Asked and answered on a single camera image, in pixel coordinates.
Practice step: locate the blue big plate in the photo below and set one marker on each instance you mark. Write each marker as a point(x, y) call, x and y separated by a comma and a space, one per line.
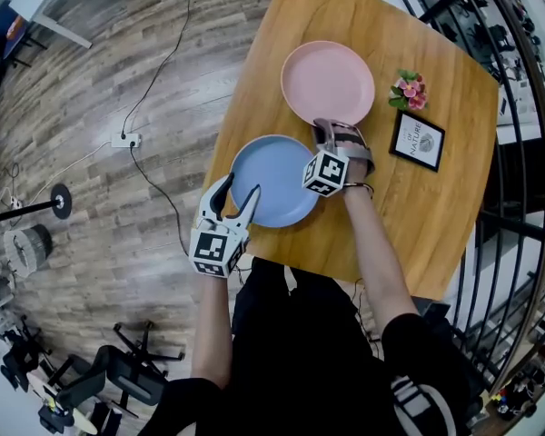
point(272, 180)

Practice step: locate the white power strip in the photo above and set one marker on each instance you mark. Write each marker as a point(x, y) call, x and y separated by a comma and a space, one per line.
point(126, 140)

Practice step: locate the person's black clothing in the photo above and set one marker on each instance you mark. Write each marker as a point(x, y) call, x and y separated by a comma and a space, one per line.
point(309, 370)

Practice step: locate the small white socket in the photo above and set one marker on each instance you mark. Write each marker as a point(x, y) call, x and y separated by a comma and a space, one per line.
point(16, 202)

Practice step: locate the person's right forearm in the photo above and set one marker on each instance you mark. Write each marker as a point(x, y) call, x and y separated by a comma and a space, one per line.
point(381, 266)

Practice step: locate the black framed picture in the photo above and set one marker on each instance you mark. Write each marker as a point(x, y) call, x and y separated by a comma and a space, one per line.
point(417, 141)

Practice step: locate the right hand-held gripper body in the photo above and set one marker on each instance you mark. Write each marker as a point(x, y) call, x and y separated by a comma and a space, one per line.
point(325, 173)

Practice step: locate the white desk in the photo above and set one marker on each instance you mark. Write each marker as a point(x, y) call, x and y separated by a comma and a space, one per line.
point(50, 12)

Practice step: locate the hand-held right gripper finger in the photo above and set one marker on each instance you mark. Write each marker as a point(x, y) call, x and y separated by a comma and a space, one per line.
point(322, 132)

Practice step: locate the white and black basket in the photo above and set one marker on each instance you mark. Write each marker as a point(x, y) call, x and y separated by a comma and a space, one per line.
point(27, 250)

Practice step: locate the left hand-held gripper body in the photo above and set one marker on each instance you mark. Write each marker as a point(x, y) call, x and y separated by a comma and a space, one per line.
point(215, 250)

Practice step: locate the person's left forearm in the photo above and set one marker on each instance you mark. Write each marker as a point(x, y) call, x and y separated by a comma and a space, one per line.
point(213, 329)

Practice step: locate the pink big plate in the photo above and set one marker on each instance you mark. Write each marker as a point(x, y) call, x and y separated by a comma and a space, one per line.
point(327, 82)

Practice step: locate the small potted pink flower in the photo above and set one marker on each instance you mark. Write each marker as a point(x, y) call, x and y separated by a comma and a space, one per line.
point(409, 90)

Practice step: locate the small orange box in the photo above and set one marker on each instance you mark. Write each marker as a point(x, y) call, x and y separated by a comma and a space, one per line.
point(16, 29)

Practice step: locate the black office chair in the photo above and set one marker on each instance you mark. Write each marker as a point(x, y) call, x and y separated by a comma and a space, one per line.
point(131, 379)

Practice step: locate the black coat stand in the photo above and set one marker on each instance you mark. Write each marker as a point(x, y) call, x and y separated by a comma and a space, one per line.
point(61, 201)

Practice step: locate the blue chair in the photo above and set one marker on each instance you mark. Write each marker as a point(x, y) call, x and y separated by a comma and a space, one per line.
point(9, 48)

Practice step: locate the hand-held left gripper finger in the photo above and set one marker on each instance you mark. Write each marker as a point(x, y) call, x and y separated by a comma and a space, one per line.
point(250, 209)
point(205, 205)

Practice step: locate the person's right hand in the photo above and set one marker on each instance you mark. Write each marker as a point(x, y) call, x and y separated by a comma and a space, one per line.
point(356, 173)

